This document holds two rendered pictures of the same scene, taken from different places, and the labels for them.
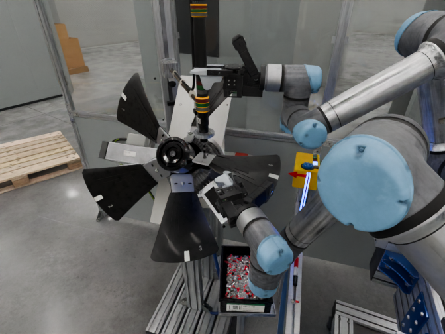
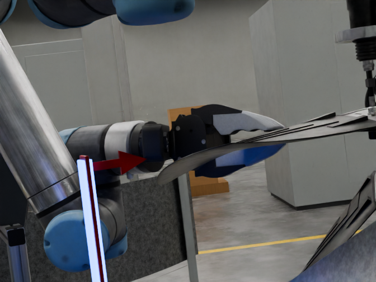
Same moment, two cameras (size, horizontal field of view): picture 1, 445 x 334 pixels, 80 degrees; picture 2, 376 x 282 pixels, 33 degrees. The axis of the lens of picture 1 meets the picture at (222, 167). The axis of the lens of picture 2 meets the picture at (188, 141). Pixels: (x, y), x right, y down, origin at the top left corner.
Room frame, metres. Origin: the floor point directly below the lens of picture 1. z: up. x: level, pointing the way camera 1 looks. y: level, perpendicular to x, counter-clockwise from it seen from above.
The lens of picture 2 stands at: (1.25, -0.58, 1.23)
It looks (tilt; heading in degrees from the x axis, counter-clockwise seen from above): 3 degrees down; 141
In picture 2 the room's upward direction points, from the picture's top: 7 degrees counter-clockwise
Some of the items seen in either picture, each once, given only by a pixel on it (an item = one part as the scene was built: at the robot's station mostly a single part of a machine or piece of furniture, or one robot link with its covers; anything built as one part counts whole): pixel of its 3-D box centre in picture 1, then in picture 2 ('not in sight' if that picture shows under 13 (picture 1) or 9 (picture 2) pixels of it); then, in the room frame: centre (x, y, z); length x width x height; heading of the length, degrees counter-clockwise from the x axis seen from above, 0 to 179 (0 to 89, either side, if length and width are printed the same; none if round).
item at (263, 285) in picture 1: (267, 268); (97, 221); (0.44, -0.11, 1.08); 0.11 x 0.08 x 0.11; 139
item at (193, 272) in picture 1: (192, 265); not in sight; (0.94, 0.16, 0.46); 0.09 x 0.05 x 0.91; 74
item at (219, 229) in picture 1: (219, 217); not in sight; (1.36, 0.02, 0.42); 0.04 x 0.04 x 0.83; 74
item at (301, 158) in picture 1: (305, 171); not in sight; (0.98, -0.37, 1.02); 0.16 x 0.10 x 0.11; 164
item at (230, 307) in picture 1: (244, 276); not in sight; (0.58, -0.08, 0.85); 0.22 x 0.17 x 0.07; 178
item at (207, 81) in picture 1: (206, 79); not in sight; (0.77, 0.05, 1.46); 0.09 x 0.03 x 0.06; 93
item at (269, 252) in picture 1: (267, 246); (90, 154); (0.42, -0.10, 1.17); 0.11 x 0.08 x 0.09; 21
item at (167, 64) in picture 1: (169, 68); not in sight; (1.39, 0.27, 1.37); 0.10 x 0.07 x 0.09; 19
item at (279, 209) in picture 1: (242, 195); not in sight; (1.49, -0.14, 0.50); 2.59 x 0.03 x 0.91; 74
